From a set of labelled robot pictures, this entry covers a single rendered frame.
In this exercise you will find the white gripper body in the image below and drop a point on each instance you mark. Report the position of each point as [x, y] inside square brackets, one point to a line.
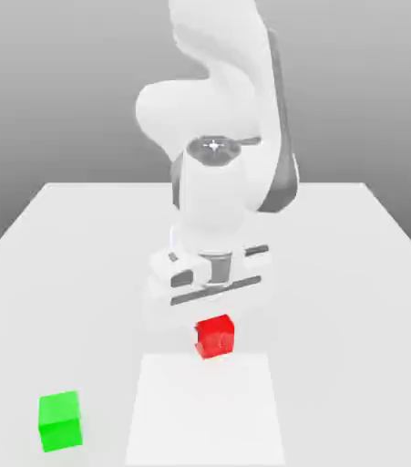
[215, 290]

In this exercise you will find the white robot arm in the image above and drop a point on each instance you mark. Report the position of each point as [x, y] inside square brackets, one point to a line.
[212, 204]

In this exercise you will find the small red cube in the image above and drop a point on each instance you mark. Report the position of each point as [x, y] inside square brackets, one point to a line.
[215, 337]

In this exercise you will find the small green cube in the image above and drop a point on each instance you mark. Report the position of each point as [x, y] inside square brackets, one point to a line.
[60, 421]

